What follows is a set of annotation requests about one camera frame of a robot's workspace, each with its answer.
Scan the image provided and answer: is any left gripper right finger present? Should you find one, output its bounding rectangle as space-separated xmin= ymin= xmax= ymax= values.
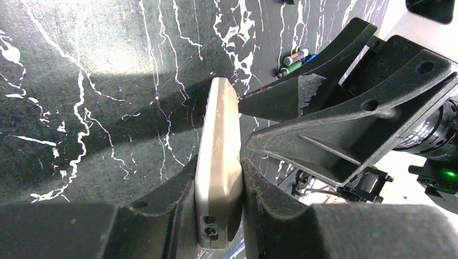
xmin=241 ymin=159 xmax=457 ymax=258

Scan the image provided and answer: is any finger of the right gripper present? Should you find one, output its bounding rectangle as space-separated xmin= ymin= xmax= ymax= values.
xmin=239 ymin=18 xmax=377 ymax=122

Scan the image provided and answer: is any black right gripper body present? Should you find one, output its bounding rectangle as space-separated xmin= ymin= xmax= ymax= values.
xmin=246 ymin=35 xmax=457 ymax=186

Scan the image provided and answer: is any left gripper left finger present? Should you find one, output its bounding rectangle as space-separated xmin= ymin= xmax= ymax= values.
xmin=1 ymin=157 xmax=198 ymax=258

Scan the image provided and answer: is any white remote control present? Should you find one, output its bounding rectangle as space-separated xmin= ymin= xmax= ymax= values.
xmin=194 ymin=77 xmax=244 ymax=250

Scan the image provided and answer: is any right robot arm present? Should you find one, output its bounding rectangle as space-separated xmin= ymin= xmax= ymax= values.
xmin=239 ymin=18 xmax=457 ymax=212

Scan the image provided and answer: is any dark green battery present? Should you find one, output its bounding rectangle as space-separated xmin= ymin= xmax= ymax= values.
xmin=282 ymin=49 xmax=309 ymax=66

